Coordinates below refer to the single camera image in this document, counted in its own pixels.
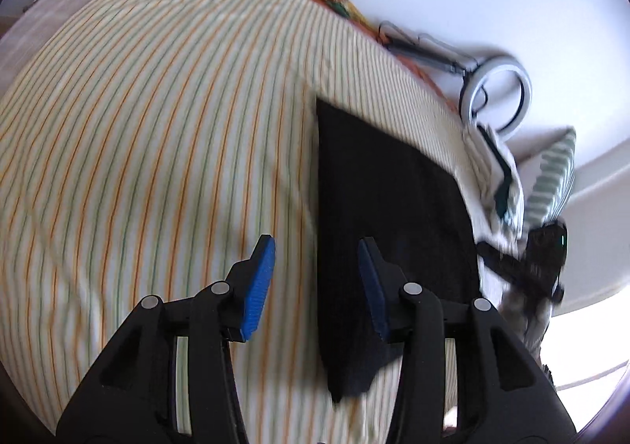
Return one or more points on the black garment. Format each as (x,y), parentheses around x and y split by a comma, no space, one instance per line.
(370,184)

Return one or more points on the striped yellow blanket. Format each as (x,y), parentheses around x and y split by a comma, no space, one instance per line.
(147,146)

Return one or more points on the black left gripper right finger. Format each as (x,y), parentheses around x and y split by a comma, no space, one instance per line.
(465,376)

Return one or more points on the white ring light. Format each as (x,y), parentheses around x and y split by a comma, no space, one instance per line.
(498,92)

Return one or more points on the pink checked bed sheet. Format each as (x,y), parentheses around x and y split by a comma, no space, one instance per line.
(64,6)

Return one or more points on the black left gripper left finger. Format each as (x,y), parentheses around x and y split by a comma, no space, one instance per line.
(166,375)

